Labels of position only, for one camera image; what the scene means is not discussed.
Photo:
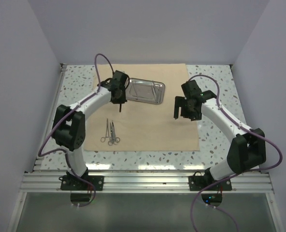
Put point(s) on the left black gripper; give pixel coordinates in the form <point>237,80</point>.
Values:
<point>121,100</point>

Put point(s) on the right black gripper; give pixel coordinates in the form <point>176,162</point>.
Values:
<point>179,102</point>

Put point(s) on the steel scissors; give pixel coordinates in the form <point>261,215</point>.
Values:
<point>114,140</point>

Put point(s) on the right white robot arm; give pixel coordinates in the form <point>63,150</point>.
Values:
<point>247,146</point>

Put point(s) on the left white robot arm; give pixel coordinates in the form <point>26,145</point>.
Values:
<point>69,126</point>

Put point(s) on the stainless steel instrument tray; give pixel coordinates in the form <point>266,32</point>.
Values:
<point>145,91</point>

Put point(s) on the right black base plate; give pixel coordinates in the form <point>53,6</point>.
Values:
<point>199,181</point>

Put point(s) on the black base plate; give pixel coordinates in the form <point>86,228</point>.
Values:
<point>72,183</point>
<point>199,181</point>

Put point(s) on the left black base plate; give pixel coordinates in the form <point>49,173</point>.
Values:
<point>72,183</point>

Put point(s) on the aluminium front rail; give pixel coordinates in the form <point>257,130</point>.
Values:
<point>163,181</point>

